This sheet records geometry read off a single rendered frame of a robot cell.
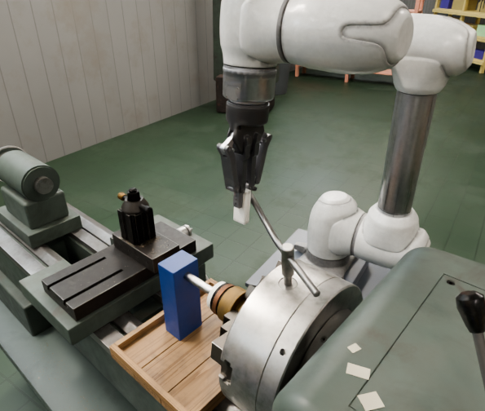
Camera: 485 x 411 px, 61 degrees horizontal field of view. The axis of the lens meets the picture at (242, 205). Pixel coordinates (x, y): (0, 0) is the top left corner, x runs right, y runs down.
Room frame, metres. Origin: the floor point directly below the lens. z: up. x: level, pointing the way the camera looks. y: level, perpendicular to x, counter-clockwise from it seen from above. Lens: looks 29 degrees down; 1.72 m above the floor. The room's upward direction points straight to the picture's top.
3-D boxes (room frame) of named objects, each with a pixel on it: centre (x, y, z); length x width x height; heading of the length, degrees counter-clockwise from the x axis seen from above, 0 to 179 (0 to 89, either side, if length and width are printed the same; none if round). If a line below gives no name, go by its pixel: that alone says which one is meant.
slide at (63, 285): (1.01, 0.36, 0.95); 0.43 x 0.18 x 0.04; 138
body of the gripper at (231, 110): (0.70, -0.01, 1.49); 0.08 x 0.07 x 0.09; 138
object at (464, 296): (0.36, -0.27, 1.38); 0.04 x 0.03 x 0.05; 48
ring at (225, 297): (0.68, 0.01, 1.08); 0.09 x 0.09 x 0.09; 48
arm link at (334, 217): (1.22, -0.32, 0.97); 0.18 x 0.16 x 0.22; 56
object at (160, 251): (1.04, 0.30, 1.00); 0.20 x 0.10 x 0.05; 48
